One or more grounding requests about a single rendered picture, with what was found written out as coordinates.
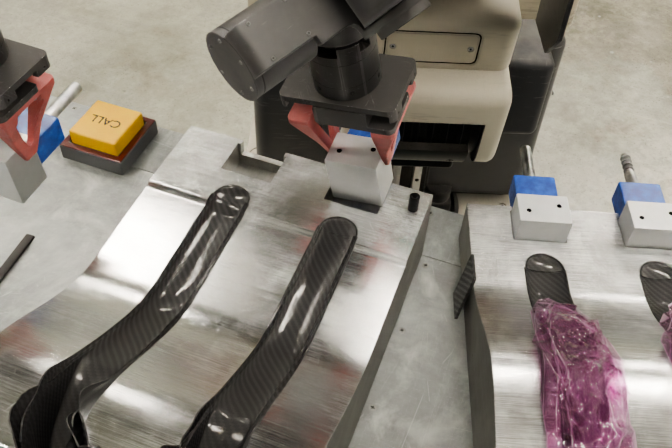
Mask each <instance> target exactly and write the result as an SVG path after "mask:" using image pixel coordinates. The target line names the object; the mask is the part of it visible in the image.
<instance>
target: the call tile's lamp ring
mask: <svg viewBox="0 0 672 448"><path fill-rule="evenodd" d="M143 121H144V122H147V123H146V124H145V125H144V126H143V128H142V129H141V130H140V131H139V132H138V134H137V135H136V136H135V137H134V138H133V140H132V141H131V142H130V143H129V144H128V145H127V147H126V148H125V149H124V150H123V151H122V153H121V154H120V155H119V156H118V157H116V156H113V155H109V154H106V153H103V152H100V151H96V150H93V149H90V148H86V147H83V146H80V145H77V144H73V143H70V142H69V141H70V140H71V136H70V134H69V135H68V136H67V137H66V138H65V139H64V140H63V141H62V143H61V144H60V145H62V146H65V147H68V148H72V149H75V150H78V151H81V152H85V153H88V154H91V155H95V156H98V157H101V158H104V159H108V160H111V161H114V162H117V163H121V162H122V160H123V159H124V158H125V157H126V156H127V154H128V153H129V152H130V151H131V149H132V148H133V147H134V146H135V145H136V143H137V142H138V141H139V140H140V139H141V137H142V136H143V135H144V134H145V133H146V131H147V130H148V129H149V128H150V126H151V125H152V124H153V123H154V122H155V120H154V119H150V118H147V117H143Z"/></svg>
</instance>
